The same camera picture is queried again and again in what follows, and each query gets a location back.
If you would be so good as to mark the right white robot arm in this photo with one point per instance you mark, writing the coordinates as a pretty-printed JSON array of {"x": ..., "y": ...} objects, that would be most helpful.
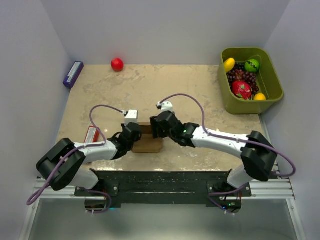
[{"x": 254, "y": 150}]

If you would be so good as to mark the purple rectangular box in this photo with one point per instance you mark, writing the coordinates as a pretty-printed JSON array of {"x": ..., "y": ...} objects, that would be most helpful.
[{"x": 73, "y": 74}]

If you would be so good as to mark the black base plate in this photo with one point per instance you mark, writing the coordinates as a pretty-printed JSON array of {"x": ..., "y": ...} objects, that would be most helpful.
[{"x": 160, "y": 187}]

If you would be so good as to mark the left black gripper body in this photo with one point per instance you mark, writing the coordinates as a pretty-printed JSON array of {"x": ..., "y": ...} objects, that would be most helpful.
[{"x": 130, "y": 146}]

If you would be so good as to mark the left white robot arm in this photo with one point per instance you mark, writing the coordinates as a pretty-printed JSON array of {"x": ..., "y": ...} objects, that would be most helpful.
[{"x": 61, "y": 165}]

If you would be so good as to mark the small yellow orange fruit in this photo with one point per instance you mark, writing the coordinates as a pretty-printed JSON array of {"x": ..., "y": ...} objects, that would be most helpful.
[{"x": 259, "y": 97}]

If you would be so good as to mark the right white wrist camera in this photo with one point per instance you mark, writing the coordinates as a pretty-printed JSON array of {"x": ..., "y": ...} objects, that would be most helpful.
[{"x": 165, "y": 106}]

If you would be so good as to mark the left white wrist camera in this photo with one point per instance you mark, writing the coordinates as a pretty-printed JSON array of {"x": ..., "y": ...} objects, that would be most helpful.
[{"x": 131, "y": 116}]

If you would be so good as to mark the yellow lemon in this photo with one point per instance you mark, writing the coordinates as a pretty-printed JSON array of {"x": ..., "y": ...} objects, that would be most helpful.
[{"x": 229, "y": 64}]

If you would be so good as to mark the red dragon fruit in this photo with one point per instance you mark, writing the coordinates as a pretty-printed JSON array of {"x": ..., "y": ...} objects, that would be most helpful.
[{"x": 242, "y": 90}]

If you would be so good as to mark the brown cardboard box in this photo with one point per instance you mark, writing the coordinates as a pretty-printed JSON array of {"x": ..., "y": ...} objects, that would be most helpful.
[{"x": 147, "y": 144}]

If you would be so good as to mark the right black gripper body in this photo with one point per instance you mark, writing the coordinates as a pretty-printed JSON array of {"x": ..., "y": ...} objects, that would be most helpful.
[{"x": 162, "y": 132}]

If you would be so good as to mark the green plastic bin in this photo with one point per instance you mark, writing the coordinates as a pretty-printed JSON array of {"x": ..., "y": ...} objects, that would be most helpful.
[{"x": 267, "y": 81}]

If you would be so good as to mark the purple grapes bunch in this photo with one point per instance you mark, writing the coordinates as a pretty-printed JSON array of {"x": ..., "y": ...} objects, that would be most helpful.
[{"x": 238, "y": 73}]

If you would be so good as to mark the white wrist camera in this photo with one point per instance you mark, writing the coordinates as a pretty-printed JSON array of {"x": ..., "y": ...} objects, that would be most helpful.
[
  {"x": 131, "y": 116},
  {"x": 165, "y": 106}
]

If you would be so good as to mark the green striped fruit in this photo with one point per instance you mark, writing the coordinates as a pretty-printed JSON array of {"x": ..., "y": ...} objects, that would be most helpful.
[{"x": 252, "y": 65}]

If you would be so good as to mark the red tomato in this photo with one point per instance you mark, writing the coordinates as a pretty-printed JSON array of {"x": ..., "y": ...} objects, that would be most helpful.
[{"x": 117, "y": 64}]

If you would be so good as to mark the red rectangular box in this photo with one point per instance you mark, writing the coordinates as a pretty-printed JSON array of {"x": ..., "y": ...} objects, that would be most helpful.
[{"x": 92, "y": 135}]

